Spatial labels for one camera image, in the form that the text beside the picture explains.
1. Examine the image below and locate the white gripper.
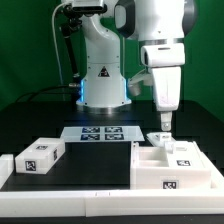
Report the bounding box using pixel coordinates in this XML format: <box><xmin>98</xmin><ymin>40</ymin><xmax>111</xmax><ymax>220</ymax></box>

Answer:
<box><xmin>140</xmin><ymin>43</ymin><xmax>185</xmax><ymax>131</ymax></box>

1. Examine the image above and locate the white cabinet door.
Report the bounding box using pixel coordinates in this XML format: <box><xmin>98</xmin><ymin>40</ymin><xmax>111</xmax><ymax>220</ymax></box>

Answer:
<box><xmin>164</xmin><ymin>141</ymin><xmax>203</xmax><ymax>169</ymax></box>
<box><xmin>147</xmin><ymin>132</ymin><xmax>173</xmax><ymax>147</ymax></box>

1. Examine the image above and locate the white cabinet body box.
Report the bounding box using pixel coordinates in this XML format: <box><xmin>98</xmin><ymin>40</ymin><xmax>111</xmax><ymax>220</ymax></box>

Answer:
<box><xmin>130</xmin><ymin>143</ymin><xmax>211</xmax><ymax>189</ymax></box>

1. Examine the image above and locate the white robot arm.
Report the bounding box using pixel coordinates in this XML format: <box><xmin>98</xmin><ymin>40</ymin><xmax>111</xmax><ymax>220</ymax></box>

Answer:
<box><xmin>76</xmin><ymin>0</ymin><xmax>197</xmax><ymax>131</ymax></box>

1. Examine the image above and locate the white cabinet top block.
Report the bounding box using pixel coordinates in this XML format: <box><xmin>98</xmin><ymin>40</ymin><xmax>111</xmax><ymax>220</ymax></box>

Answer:
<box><xmin>15</xmin><ymin>138</ymin><xmax>65</xmax><ymax>174</ymax></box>

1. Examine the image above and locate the white fiducial marker sheet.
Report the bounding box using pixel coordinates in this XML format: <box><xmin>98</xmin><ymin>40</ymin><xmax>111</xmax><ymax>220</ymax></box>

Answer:
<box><xmin>61</xmin><ymin>126</ymin><xmax>144</xmax><ymax>142</ymax></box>

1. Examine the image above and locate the white L-shaped obstacle wall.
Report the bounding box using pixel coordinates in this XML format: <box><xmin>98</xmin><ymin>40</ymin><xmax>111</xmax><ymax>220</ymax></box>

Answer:
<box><xmin>0</xmin><ymin>151</ymin><xmax>224</xmax><ymax>218</ymax></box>

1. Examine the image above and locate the black cable on table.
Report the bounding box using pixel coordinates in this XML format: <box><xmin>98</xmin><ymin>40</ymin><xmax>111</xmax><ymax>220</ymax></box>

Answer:
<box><xmin>14</xmin><ymin>83</ymin><xmax>83</xmax><ymax>103</ymax></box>

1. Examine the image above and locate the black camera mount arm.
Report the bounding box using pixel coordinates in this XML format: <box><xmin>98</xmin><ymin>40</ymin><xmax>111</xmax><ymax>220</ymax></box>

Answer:
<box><xmin>60</xmin><ymin>0</ymin><xmax>107</xmax><ymax>80</ymax></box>

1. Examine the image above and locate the white cable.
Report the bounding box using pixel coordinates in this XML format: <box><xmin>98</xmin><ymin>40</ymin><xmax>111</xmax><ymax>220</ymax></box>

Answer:
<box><xmin>51</xmin><ymin>1</ymin><xmax>73</xmax><ymax>101</ymax></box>

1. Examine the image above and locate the white wall piece left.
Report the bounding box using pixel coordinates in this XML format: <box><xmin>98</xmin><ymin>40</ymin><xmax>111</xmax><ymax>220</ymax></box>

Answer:
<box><xmin>0</xmin><ymin>154</ymin><xmax>14</xmax><ymax>189</ymax></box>

